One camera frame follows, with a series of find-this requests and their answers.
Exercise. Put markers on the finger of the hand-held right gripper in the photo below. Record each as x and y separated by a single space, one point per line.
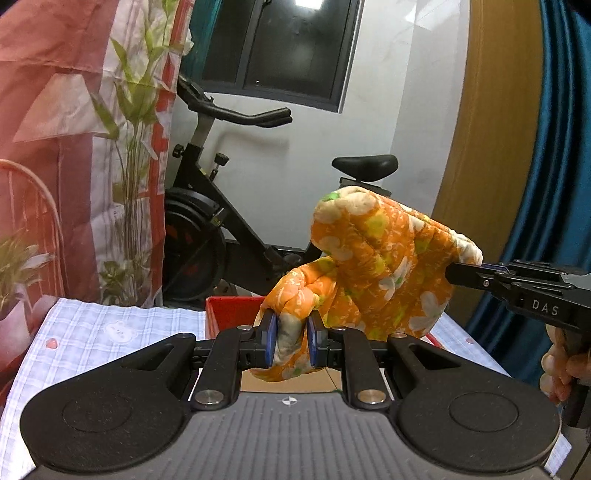
466 274

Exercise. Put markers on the red storage box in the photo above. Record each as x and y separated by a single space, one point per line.
226 314

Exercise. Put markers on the person's right hand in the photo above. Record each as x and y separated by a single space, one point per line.
554 374

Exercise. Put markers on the wooden panel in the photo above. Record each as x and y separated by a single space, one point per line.
494 115

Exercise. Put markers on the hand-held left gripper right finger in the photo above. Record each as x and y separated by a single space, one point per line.
314 342

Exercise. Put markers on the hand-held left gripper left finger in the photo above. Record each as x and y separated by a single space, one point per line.
270 340

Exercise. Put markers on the blue curtain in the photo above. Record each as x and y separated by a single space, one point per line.
545 161

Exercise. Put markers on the dark window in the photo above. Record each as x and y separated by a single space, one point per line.
295 46

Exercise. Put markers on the black exercise bike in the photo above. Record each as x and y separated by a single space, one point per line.
198 203

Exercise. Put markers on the blue checked sheet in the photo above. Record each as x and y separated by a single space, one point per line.
115 323

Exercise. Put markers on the orange floral quilted cloth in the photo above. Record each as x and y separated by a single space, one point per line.
383 258

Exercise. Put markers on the red bamboo printed cloth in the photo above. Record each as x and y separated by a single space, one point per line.
55 138

